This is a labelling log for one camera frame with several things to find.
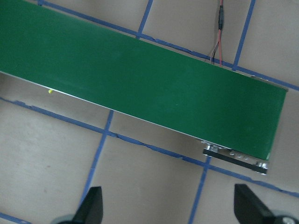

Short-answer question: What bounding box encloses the red wire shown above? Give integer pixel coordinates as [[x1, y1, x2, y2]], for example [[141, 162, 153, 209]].
[[216, 0, 225, 68]]

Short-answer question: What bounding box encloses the thin dark wire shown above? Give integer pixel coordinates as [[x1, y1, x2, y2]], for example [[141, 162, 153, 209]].
[[209, 43, 220, 64]]

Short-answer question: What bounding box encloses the green conveyor belt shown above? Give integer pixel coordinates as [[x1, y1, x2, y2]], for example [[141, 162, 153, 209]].
[[0, 0, 289, 175]]

